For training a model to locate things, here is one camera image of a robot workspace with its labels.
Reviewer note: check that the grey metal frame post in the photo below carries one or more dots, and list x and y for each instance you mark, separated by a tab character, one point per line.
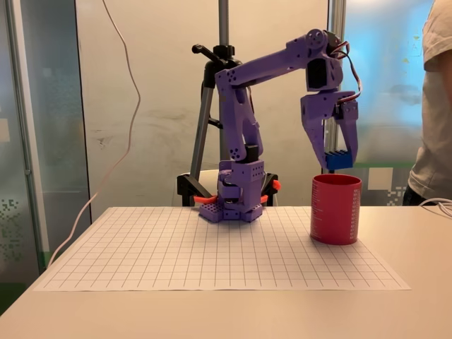
333	88
24	141

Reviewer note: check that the white grid paper sheet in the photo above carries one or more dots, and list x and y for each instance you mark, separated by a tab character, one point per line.
159	254

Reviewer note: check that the red cup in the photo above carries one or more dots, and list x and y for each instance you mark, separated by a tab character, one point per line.
335	212

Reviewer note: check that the grey and black tripod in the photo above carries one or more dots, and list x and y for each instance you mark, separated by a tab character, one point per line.
223	28

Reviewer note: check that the blue toy brick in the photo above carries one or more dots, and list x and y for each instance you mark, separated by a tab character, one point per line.
339	161

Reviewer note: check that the purple robot arm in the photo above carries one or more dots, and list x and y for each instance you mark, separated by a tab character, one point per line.
240	116

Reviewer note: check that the person in beige shirt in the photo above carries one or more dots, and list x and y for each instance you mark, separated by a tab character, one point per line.
436	123

